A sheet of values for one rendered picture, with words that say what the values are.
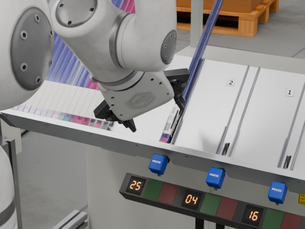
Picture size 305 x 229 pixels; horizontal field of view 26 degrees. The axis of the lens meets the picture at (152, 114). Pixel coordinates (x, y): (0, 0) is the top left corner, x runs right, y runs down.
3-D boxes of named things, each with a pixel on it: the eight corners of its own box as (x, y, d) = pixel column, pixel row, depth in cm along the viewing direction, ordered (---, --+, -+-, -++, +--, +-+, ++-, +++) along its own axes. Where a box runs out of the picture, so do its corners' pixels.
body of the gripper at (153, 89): (95, 98, 98) (122, 129, 108) (157, 70, 97) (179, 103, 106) (83, 60, 102) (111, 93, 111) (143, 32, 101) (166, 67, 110)
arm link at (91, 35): (154, 37, 97) (100, 30, 101) (120, -16, 86) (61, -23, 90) (134, 87, 94) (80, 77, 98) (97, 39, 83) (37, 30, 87)
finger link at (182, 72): (140, 83, 104) (150, 100, 109) (185, 64, 103) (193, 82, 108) (137, 77, 104) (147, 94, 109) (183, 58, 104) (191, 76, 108)
